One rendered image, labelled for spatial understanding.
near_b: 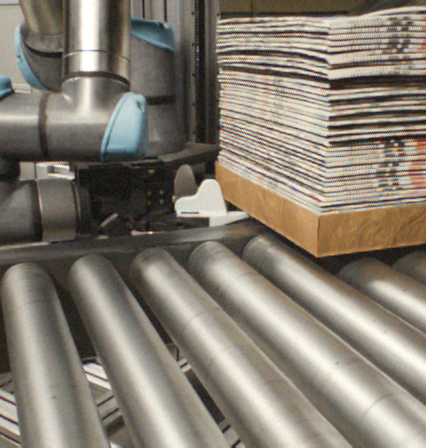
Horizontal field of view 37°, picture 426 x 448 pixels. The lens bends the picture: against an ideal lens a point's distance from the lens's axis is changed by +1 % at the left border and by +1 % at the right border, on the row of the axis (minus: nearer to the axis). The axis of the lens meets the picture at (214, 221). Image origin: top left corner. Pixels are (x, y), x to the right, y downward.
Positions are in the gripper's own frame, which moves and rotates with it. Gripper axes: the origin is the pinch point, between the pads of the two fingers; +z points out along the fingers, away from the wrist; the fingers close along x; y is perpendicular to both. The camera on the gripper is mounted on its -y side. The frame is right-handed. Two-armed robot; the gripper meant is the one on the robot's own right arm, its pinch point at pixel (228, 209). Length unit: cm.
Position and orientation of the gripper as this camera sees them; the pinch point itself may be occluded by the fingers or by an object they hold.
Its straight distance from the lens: 83.9
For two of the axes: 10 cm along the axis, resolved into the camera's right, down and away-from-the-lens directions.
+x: -3.5, -2.6, 9.0
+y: 0.0, -9.6, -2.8
